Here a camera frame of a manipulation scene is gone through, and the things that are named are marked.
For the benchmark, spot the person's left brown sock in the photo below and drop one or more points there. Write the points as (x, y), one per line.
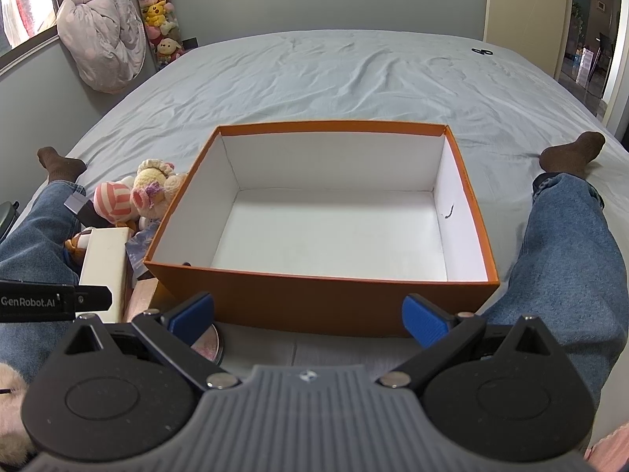
(61, 164)

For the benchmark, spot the white door frame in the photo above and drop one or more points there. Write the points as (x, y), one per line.
(618, 69)

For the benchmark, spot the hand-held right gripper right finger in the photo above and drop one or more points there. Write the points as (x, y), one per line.
(425, 324)

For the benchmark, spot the cream crocheted doll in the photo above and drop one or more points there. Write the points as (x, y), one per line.
(152, 191)

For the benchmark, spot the person's right jeans leg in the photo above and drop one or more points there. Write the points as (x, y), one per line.
(560, 280)

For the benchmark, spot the plush toys pile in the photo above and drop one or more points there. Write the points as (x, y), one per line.
(158, 14)

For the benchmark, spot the pale pink flat block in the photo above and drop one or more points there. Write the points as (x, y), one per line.
(140, 300)

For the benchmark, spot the pink shiny disc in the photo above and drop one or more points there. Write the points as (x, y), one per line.
(209, 346)

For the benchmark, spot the beige fluffy plush toy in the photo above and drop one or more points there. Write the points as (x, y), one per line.
(12, 403)

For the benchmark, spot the person's brown sock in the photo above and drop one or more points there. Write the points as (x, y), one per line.
(61, 164)
(572, 152)

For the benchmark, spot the small black box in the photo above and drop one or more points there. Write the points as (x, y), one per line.
(190, 43)

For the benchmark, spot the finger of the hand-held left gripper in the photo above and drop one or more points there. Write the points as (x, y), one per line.
(93, 299)

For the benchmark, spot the white book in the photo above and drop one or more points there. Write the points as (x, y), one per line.
(103, 265)

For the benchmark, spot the cream door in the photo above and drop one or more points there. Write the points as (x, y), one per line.
(526, 5)

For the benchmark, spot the pink striped plush toy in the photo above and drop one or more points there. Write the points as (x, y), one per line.
(113, 201)

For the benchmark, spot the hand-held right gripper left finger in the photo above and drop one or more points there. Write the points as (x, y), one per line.
(192, 315)

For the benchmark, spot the orange brown plush toy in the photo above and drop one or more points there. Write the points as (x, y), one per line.
(76, 246)

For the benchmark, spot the window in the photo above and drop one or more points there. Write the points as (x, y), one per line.
(24, 5)

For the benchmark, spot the person's left jeans leg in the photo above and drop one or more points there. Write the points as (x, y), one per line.
(29, 236)

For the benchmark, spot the orange cardboard box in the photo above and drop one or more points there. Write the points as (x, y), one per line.
(295, 300)

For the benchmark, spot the small grey box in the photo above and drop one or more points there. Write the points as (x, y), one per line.
(76, 201)

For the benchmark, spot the person's right brown sock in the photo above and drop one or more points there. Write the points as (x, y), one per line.
(572, 152)

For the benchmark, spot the dark grey object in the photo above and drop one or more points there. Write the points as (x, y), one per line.
(7, 221)

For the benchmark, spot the person's jeans leg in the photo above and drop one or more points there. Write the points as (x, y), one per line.
(560, 280)
(29, 236)

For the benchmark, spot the pink cloth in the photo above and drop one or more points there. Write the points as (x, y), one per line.
(612, 452)

